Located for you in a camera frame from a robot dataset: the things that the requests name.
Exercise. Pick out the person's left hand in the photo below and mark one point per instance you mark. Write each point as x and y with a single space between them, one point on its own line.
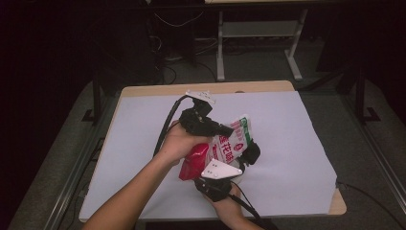
178 145

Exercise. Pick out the white paper sheet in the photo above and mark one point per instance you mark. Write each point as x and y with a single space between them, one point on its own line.
287 127

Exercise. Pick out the red and white seasoning bag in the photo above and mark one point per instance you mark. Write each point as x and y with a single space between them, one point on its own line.
223 150

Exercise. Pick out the person's right hand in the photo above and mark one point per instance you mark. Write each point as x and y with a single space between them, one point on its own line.
228 209

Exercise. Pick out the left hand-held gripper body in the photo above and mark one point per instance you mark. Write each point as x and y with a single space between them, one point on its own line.
196 119

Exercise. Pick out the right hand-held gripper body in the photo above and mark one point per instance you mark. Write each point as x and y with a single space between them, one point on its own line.
217 183

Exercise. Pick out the black metal stand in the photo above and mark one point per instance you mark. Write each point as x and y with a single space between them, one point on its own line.
96 96
360 96

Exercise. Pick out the clear jar with black lid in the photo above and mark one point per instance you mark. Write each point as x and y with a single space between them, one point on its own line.
250 153

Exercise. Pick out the wooden table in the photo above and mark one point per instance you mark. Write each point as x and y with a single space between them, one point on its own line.
207 87

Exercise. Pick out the white metal desk frame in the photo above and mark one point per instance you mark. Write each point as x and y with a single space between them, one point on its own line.
255 29

